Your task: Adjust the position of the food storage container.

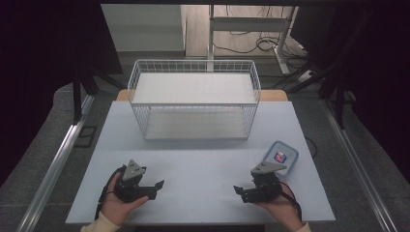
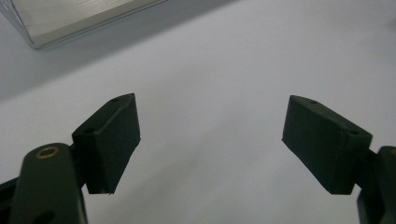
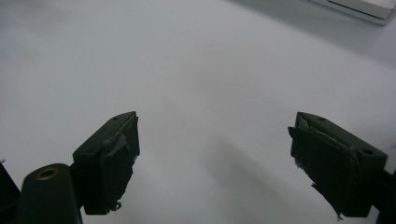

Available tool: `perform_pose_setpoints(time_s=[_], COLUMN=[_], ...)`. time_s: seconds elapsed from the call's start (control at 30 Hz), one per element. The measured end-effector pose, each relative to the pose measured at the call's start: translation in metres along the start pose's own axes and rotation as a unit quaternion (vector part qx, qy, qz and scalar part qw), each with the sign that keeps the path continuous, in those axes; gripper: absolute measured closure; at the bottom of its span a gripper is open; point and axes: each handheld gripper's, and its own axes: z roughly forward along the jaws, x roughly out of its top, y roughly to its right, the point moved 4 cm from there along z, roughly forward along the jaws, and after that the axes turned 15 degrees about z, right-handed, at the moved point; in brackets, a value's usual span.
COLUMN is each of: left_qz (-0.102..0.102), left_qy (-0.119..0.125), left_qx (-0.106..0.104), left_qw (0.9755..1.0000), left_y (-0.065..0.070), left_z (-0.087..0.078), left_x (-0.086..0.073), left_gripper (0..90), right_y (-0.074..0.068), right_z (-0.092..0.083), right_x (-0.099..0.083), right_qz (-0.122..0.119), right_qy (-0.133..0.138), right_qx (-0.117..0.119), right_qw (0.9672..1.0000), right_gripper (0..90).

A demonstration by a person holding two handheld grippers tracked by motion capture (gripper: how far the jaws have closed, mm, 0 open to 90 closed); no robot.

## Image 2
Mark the clear plastic container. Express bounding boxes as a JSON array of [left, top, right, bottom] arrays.
[[0, 0, 171, 49]]

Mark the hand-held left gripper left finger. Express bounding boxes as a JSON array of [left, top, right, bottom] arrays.
[[71, 92, 142, 195]]

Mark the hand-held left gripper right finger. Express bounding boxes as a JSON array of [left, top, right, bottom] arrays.
[[281, 94, 374, 196]]

